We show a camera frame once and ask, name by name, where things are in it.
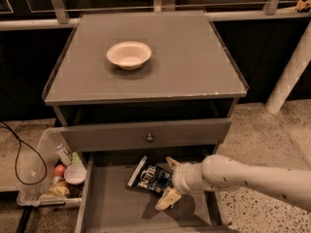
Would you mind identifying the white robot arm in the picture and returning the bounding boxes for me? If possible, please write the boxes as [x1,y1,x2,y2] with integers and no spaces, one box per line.
[155,154,311,212]

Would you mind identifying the white labelled bottle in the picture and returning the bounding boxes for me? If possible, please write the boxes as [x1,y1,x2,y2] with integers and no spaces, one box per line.
[54,144,72,167]

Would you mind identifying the grey top drawer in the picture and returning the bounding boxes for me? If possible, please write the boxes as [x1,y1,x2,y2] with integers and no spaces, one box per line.
[62,118,231,152]

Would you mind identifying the green packet in bin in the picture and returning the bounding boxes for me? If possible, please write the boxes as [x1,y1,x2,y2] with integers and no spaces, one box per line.
[72,152,82,164]

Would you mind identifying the small yellow object on rail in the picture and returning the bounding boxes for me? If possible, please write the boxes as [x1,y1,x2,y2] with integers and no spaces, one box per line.
[295,0,311,12]

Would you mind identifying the grey open middle drawer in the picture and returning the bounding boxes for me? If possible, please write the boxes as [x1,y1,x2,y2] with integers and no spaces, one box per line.
[75,148,231,233]

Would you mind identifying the clear plastic storage bin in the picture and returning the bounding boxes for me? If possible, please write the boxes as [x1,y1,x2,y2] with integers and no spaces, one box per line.
[17,127,84,207]

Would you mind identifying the blue Kettle chip bag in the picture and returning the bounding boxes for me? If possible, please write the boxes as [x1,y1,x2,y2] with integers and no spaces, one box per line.
[127,156,173,196]

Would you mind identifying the round metal drawer knob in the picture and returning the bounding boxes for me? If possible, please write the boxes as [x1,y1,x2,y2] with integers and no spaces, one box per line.
[146,133,154,143]

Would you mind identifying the small white bowl in bin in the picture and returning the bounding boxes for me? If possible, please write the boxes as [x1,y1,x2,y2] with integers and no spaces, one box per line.
[64,163,86,185]

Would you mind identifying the black cable on floor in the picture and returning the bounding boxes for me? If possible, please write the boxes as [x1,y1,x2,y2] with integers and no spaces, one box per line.
[0,120,49,186]

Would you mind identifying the metal railing frame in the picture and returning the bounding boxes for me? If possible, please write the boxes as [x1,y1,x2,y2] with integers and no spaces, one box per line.
[0,0,310,31]

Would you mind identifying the orange round fruit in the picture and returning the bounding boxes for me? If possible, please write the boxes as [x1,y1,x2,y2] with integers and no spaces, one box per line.
[53,164,66,177]

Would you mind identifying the yellow crumpled snack bag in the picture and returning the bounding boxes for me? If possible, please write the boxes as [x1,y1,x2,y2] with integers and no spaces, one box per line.
[47,182,70,197]

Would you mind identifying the grey wooden drawer cabinet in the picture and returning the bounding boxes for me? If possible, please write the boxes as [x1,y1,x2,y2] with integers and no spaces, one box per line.
[42,11,250,233]

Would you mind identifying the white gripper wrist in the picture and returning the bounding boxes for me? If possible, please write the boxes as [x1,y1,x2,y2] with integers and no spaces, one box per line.
[155,156,203,211]

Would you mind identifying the white paper bowl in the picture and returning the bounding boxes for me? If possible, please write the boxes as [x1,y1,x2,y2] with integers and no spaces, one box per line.
[106,42,152,71]

